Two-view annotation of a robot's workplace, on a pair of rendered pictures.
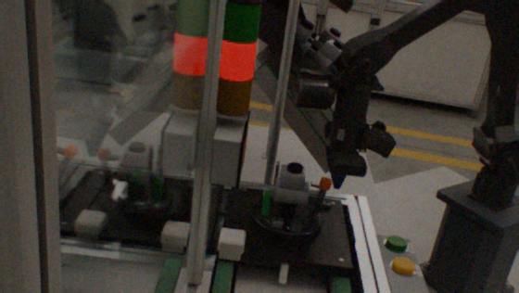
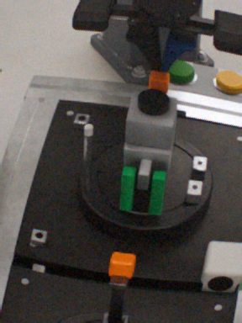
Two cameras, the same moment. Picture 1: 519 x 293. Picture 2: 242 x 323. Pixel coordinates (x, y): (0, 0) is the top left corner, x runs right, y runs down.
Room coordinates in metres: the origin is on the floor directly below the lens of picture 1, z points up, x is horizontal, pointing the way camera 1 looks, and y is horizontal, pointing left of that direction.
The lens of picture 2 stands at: (0.86, 0.52, 1.59)
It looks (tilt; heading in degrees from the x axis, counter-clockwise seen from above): 45 degrees down; 277
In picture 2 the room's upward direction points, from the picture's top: 3 degrees clockwise
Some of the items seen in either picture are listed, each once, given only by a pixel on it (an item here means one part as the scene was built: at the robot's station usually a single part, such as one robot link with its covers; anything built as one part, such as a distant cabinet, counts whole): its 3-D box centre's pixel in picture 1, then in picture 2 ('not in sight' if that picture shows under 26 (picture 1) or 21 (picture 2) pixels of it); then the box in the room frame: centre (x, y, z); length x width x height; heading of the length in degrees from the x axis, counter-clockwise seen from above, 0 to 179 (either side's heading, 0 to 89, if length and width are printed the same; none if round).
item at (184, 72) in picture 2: (396, 245); (179, 73); (0.89, -0.28, 0.96); 0.04 x 0.04 x 0.02
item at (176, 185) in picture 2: (286, 218); (146, 183); (0.90, -0.07, 0.98); 0.14 x 0.14 x 0.02
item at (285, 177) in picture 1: (287, 181); (150, 131); (0.90, -0.06, 1.06); 0.08 x 0.04 x 0.07; 90
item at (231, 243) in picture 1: (231, 244); (223, 267); (0.81, 0.03, 0.97); 0.05 x 0.05 x 0.04; 0
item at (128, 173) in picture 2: not in sight; (128, 189); (0.92, -0.02, 1.01); 0.01 x 0.01 x 0.05; 0
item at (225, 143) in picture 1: (233, 87); not in sight; (0.71, 0.05, 1.29); 0.12 x 0.05 x 0.25; 0
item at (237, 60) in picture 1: (236, 57); not in sight; (0.71, 0.05, 1.33); 0.05 x 0.05 x 0.05
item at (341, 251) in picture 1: (284, 226); (145, 196); (0.90, -0.07, 0.96); 0.24 x 0.24 x 0.02; 0
